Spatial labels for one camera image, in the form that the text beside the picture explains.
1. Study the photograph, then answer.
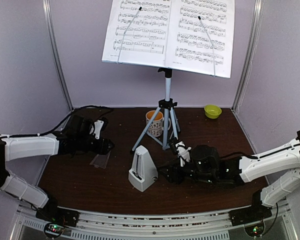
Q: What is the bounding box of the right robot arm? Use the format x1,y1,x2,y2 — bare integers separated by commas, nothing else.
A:
157,130,300,226

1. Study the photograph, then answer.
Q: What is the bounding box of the wire page holder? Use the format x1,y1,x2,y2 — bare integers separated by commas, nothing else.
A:
197,15,217,77
116,6,143,63

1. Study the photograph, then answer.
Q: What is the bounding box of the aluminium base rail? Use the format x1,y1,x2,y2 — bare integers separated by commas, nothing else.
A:
14,197,296,240

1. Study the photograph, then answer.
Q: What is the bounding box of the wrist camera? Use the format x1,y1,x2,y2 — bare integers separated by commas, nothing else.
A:
90,119,108,140
168,137,192,167

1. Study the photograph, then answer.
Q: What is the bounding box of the right wire page holder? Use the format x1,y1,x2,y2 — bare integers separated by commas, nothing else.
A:
197,15,217,77

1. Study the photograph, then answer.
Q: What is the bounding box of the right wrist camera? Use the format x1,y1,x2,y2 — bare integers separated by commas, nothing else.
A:
168,137,192,167

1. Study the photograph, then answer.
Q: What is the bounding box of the white metronome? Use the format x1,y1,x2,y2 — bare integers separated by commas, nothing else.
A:
128,145,158,192

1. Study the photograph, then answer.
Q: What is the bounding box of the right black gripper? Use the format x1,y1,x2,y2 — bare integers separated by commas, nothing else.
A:
157,157,217,186

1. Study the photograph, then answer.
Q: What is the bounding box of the clear metronome front cover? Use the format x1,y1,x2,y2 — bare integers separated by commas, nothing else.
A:
90,151,111,169

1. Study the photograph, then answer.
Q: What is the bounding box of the white perforated music stand desk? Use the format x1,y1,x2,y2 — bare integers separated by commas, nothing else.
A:
101,0,236,80

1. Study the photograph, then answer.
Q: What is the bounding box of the yellow patterned mug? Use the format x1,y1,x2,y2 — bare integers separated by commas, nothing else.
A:
145,110,165,138

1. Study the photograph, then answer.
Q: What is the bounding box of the green bowl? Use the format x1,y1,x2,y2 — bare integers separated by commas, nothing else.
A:
204,104,222,119

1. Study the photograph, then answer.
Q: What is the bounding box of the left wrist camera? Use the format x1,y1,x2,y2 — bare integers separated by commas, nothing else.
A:
90,119,108,140

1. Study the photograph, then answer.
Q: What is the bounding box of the left wire page holder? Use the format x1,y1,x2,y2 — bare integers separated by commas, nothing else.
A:
116,6,143,63

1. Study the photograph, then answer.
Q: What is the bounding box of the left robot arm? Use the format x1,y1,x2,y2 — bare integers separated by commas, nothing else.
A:
0,115,115,222

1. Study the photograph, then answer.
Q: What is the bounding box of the sheet music page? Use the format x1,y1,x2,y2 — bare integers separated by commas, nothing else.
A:
165,0,235,78
102,0,172,67

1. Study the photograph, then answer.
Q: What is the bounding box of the white tripod stand pole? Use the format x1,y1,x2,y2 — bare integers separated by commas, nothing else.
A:
130,67,181,154

